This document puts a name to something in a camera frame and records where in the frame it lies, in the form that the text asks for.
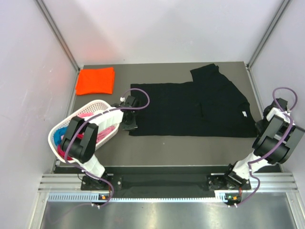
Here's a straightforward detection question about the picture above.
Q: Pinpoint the black t-shirt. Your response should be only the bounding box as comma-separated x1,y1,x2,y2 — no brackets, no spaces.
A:
129,64,257,138

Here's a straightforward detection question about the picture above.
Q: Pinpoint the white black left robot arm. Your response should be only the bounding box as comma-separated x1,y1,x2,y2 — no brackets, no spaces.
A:
59,95,140,189

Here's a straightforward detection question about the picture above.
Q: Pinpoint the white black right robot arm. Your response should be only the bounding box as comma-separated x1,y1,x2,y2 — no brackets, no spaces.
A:
222,98,305,189

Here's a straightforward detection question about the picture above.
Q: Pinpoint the pink t-shirt in basket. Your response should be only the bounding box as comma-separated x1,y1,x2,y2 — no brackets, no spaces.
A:
78,112,115,143

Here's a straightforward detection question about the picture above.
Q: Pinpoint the white plastic laundry basket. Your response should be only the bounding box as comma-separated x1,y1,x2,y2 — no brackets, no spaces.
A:
48,100,123,163

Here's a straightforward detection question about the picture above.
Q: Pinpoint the folded orange t-shirt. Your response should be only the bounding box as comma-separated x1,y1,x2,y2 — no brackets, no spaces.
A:
75,67,115,95

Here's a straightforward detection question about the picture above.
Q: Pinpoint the blue t-shirt in basket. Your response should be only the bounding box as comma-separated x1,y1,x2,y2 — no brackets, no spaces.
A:
53,127,67,146

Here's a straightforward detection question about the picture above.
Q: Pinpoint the magenta t-shirt in basket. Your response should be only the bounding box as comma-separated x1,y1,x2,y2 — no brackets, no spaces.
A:
57,145,72,160

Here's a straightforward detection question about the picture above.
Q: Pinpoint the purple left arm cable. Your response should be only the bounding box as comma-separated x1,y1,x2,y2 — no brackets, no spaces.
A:
62,88,151,208

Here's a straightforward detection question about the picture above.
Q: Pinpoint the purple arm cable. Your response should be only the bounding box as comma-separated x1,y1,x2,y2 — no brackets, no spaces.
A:
62,88,151,208
234,87,299,208

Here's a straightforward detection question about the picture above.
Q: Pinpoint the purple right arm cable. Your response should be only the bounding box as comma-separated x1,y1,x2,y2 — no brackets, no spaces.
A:
234,87,299,208

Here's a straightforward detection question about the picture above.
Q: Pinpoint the slotted grey cable duct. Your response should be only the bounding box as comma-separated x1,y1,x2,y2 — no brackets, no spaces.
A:
48,193,240,203

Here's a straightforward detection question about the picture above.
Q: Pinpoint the right aluminium frame post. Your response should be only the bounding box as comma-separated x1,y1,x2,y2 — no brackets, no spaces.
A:
246,0,292,70

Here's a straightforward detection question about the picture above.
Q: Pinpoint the aluminium frame post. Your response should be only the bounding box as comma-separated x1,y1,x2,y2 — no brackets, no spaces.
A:
246,0,292,70
34,0,80,73

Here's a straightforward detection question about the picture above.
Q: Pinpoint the left aluminium frame post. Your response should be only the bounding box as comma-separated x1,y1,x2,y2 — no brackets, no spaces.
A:
34,0,80,73

